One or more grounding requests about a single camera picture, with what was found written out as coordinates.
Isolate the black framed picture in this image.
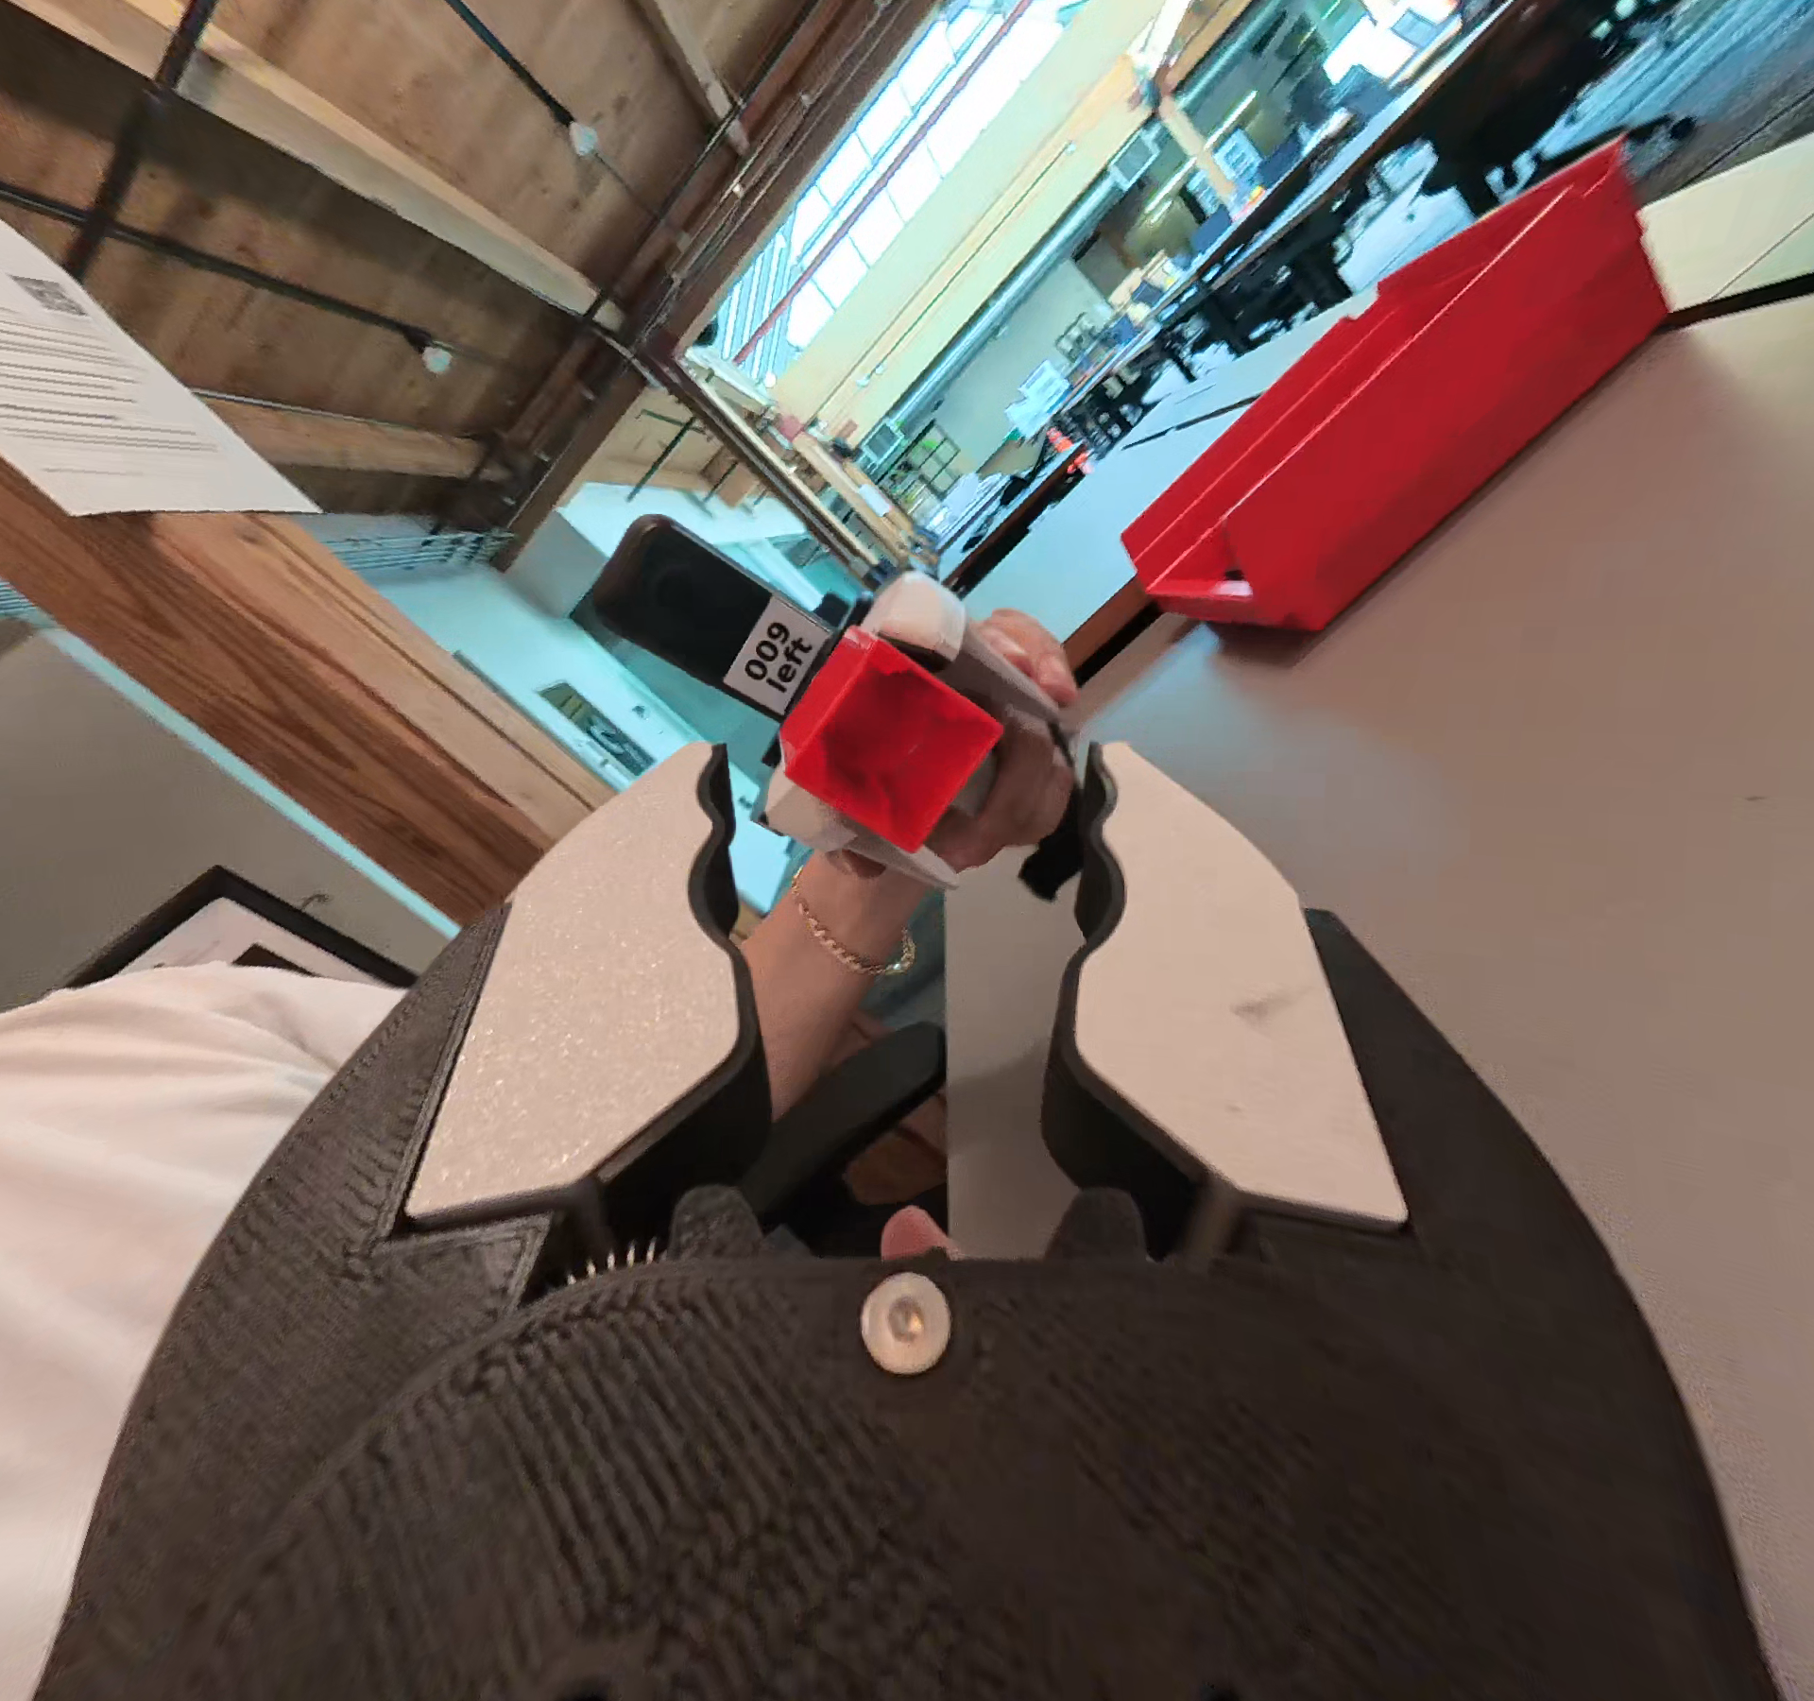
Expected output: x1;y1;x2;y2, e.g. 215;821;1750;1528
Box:
56;867;417;992

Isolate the black chair armrest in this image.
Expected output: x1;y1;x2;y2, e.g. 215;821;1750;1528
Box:
743;1022;951;1238

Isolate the wooden pillar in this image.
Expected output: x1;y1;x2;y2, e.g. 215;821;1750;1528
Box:
0;450;620;925

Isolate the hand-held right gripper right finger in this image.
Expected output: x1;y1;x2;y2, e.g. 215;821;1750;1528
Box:
1044;747;1411;1250

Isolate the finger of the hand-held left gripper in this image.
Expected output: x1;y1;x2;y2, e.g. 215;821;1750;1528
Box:
859;576;1079;745
757;766;965;890

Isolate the red plastic bin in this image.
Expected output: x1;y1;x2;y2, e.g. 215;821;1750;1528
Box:
1122;138;1674;637

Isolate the paper notice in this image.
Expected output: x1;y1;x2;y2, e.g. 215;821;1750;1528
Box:
0;222;321;521

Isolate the person's left forearm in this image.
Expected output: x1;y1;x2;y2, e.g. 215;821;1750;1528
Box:
743;867;936;1114

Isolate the person's left hand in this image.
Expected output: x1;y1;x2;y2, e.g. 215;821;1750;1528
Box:
912;611;1087;880

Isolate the red block with round knob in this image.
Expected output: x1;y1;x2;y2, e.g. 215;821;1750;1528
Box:
777;631;1004;859

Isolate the gold chain bracelet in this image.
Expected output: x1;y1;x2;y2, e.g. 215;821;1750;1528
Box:
785;894;926;982

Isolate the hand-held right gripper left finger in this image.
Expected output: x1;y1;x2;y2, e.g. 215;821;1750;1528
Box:
406;747;773;1236

